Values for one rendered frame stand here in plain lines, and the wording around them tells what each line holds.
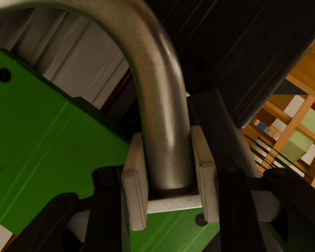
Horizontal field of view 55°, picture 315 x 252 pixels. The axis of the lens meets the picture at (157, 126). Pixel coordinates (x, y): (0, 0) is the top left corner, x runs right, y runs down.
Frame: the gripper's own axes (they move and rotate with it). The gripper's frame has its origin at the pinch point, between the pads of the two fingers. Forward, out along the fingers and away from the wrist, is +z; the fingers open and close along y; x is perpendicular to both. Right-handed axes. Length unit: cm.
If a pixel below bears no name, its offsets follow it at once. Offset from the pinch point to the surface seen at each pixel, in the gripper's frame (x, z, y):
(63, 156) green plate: 0.0, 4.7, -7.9
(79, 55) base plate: 7.3, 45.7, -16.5
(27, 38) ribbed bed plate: 8.8, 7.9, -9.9
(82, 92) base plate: -1, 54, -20
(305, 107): -79, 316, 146
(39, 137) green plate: 1.6, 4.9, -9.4
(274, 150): -105, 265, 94
